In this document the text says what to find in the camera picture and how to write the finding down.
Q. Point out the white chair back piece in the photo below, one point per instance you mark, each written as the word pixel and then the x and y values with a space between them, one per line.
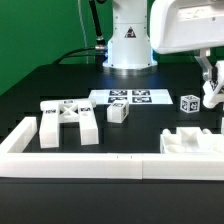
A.
pixel 57 112

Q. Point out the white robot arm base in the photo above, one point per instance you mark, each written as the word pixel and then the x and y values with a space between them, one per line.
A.
pixel 129 46

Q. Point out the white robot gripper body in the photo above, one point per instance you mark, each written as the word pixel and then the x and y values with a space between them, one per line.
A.
pixel 185 25

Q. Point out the small white marker cube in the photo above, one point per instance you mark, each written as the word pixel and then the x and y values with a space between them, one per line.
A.
pixel 190 103

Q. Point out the white U-shaped boundary frame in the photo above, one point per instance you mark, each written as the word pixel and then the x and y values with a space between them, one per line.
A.
pixel 15 162

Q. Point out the white chair seat piece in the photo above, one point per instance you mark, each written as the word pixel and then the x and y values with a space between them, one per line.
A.
pixel 191 140

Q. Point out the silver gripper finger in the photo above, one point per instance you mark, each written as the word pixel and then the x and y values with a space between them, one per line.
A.
pixel 201 57

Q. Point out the white marker sheet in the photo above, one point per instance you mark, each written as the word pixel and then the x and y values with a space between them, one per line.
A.
pixel 133 96

